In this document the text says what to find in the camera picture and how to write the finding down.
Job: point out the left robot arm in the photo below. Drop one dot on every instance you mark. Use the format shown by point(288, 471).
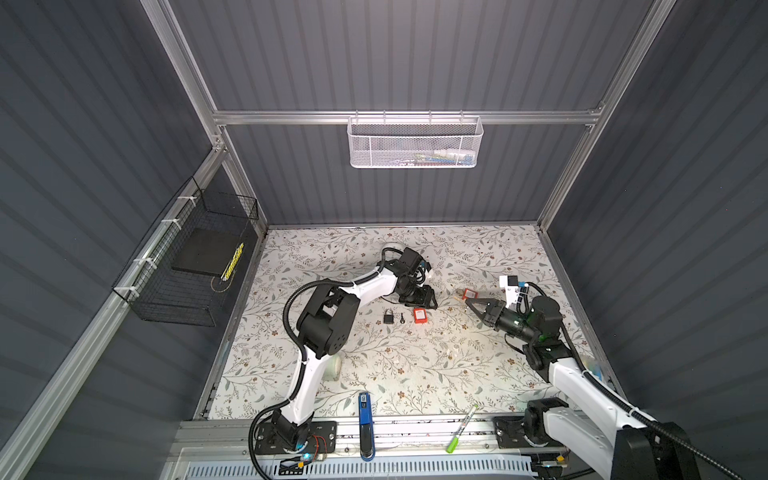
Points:
point(319, 316)

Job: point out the yellow brush in basket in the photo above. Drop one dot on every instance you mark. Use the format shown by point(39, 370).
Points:
point(231, 266)

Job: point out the white vent strip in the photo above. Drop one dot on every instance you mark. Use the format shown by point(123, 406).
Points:
point(494, 466)

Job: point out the blue utility knife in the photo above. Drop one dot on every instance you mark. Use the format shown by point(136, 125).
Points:
point(366, 433)

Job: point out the pale green cup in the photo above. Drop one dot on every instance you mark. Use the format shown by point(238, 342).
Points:
point(333, 368)

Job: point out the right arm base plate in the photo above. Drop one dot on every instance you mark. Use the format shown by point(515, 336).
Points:
point(510, 434)

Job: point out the black wire basket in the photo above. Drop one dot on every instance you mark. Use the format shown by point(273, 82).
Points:
point(157, 293)

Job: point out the green marker pen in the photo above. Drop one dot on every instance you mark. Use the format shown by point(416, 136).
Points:
point(454, 442)

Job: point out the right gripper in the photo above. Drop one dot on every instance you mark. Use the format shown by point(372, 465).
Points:
point(494, 313)

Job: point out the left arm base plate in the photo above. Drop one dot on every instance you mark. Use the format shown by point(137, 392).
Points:
point(312, 437)

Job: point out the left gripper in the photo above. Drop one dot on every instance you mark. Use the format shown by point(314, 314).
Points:
point(423, 299)

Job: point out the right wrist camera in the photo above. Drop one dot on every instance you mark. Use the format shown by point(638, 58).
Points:
point(514, 289)

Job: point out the white wire basket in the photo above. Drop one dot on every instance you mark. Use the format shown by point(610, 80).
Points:
point(414, 141)

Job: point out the red padlock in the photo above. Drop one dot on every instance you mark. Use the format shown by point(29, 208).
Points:
point(420, 316)
point(469, 294)

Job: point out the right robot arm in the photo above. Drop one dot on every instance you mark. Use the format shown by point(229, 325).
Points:
point(613, 437)

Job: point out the black pad in basket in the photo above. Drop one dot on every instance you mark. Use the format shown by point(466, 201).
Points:
point(205, 252)

